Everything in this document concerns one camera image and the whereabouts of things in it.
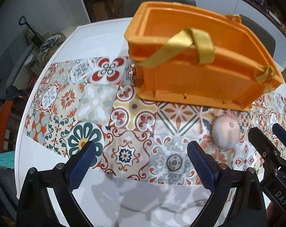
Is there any pink egg-shaped gadget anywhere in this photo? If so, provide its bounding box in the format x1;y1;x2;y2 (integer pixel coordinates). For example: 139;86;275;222
212;115;240;150

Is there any patterned tile table mat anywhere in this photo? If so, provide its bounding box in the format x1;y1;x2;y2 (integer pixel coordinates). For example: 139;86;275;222
24;56;286;185

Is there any grey chair right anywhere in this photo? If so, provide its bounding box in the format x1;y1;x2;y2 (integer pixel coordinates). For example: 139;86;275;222
240;15;276;58

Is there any grey chair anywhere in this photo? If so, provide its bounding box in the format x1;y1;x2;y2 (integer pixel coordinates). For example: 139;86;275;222
121;0;197;19
240;15;276;58

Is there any orange storage crate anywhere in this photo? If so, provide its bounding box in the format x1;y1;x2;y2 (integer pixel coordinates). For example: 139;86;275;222
124;2;283;111

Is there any grey chair left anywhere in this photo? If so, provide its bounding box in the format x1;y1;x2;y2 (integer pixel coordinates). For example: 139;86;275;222
121;0;197;19

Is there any black handled shovel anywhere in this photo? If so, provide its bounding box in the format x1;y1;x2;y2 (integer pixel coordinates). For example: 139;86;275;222
18;15;44;48

